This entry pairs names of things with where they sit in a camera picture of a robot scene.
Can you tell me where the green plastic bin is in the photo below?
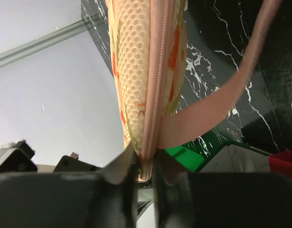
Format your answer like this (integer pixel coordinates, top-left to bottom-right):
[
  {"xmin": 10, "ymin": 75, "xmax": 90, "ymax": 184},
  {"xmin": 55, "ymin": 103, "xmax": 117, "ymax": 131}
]
[{"xmin": 166, "ymin": 130, "xmax": 270, "ymax": 172}]

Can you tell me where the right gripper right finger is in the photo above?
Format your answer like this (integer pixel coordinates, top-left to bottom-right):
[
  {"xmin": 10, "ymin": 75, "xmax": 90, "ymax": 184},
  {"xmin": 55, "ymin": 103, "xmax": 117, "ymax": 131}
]
[{"xmin": 152, "ymin": 150, "xmax": 292, "ymax": 228}]

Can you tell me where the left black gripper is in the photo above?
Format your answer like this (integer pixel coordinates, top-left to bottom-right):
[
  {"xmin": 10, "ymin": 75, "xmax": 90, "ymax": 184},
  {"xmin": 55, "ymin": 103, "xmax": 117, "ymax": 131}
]
[{"xmin": 0, "ymin": 140, "xmax": 100, "ymax": 173}]

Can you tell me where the pink satin bra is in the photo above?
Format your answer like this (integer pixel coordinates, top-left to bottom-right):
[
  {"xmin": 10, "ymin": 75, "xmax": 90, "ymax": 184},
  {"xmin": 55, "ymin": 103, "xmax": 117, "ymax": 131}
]
[{"xmin": 157, "ymin": 0, "xmax": 282, "ymax": 149}]

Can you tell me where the pink mesh laundry bag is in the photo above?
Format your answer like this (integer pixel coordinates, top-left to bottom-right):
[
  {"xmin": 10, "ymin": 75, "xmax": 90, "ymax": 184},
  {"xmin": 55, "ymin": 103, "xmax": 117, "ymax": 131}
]
[{"xmin": 106, "ymin": 0, "xmax": 188, "ymax": 182}]

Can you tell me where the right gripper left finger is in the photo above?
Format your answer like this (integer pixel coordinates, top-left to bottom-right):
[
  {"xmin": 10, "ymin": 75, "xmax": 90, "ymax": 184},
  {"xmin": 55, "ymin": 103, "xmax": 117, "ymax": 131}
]
[{"xmin": 0, "ymin": 141, "xmax": 137, "ymax": 228}]

